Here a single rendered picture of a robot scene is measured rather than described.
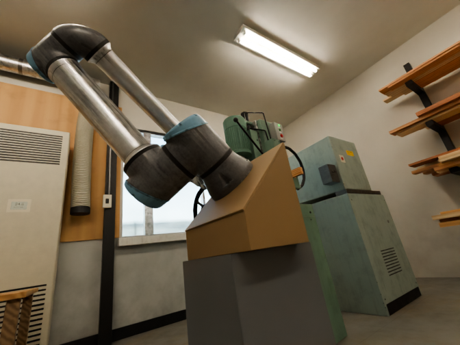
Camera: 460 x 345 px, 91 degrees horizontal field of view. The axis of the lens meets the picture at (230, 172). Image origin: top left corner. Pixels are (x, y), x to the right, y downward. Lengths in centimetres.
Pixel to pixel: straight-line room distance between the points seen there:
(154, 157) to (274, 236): 44
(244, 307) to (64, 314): 208
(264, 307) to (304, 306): 14
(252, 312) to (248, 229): 19
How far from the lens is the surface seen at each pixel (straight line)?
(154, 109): 109
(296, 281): 70
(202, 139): 72
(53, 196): 232
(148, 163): 76
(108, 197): 253
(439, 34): 381
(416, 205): 340
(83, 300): 253
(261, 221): 57
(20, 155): 246
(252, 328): 60
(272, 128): 185
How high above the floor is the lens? 55
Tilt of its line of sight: 20 degrees up
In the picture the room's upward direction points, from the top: 9 degrees counter-clockwise
